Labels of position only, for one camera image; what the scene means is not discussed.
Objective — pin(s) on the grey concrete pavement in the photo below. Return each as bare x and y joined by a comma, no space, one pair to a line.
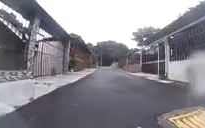
20,91

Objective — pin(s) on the dark group of trees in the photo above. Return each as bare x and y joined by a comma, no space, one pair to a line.
110,51

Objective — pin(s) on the dark fence on white wall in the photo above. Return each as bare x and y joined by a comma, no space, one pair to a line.
183,43

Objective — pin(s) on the trees behind fence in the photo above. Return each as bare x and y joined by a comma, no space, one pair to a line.
146,35

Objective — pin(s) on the dark grey asphalt road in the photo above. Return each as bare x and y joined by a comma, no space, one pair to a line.
103,96

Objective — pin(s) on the long building with pillars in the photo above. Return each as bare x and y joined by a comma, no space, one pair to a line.
10,50

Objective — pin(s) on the pale concrete pavement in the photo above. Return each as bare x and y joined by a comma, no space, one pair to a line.
150,76

